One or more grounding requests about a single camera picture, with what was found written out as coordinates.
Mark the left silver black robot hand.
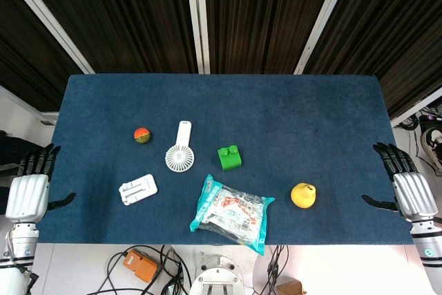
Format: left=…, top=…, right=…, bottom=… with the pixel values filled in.
left=5, top=143, right=77, bottom=223

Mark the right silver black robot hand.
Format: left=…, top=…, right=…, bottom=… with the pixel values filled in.
left=361, top=142, right=440, bottom=223

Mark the small orange green ball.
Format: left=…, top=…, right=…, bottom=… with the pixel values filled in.
left=133, top=127, right=152, bottom=144

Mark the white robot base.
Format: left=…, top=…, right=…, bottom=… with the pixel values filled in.
left=188, top=251, right=247, bottom=295

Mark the white black sneaker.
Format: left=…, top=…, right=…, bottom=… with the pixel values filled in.
left=421, top=125, right=442, bottom=175

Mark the yellow pear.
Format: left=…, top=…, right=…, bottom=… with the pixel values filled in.
left=290, top=182, right=318, bottom=210

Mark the white folding phone stand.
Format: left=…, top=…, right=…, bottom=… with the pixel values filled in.
left=118, top=173, right=159, bottom=207

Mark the orange plastic box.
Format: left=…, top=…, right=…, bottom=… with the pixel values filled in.
left=122, top=249, right=159, bottom=283

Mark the white handheld fan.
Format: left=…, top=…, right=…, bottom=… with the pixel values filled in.
left=164, top=120, right=193, bottom=173

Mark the brown cardboard box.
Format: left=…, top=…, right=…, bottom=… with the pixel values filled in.
left=276, top=280, right=307, bottom=295

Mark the blue table cloth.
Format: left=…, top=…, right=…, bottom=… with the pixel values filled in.
left=37, top=73, right=415, bottom=246

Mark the teal clear snack bag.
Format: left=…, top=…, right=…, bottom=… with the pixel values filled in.
left=189, top=173, right=276, bottom=256

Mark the green toy building block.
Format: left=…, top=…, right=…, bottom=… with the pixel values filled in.
left=217, top=146, right=244, bottom=172

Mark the black pleated curtain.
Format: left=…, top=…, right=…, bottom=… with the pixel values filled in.
left=0, top=0, right=442, bottom=120

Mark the black cable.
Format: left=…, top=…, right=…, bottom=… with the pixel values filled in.
left=84, top=245, right=189, bottom=295
left=253, top=245, right=289, bottom=295

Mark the white frame post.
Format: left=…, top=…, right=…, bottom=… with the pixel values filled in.
left=0, top=0, right=96, bottom=75
left=184, top=0, right=211, bottom=75
left=293, top=0, right=357, bottom=75

